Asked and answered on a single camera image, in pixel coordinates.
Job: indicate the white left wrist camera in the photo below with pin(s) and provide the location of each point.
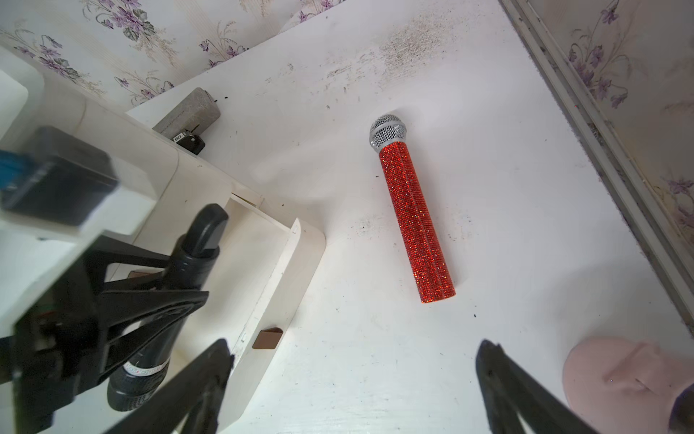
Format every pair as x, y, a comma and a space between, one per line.
63, 182

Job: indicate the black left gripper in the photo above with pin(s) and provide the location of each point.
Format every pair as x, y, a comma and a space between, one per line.
73, 337

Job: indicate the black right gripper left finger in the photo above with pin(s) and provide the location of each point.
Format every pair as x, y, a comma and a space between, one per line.
193, 399

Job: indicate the grey whiteboard eraser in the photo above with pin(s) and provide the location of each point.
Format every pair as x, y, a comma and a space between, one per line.
195, 114

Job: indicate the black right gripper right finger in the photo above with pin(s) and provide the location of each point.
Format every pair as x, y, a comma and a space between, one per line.
512, 398

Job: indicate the pink pen cup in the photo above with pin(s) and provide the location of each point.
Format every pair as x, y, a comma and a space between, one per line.
619, 386

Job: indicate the black stapler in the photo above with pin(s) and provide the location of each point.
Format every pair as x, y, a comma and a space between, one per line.
190, 141

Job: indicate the white plastic drawer cabinet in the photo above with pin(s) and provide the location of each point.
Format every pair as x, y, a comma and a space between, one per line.
161, 185

